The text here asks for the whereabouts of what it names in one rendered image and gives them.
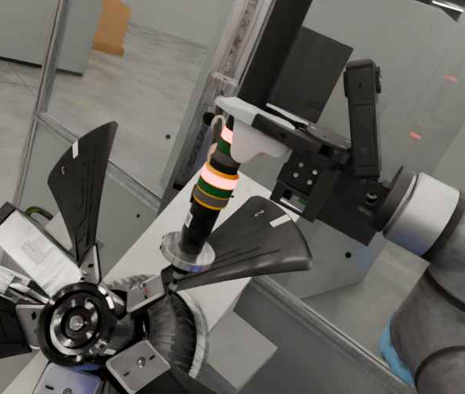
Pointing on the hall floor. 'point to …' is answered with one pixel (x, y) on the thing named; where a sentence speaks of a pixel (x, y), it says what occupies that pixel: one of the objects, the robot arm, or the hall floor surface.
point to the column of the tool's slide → (205, 87)
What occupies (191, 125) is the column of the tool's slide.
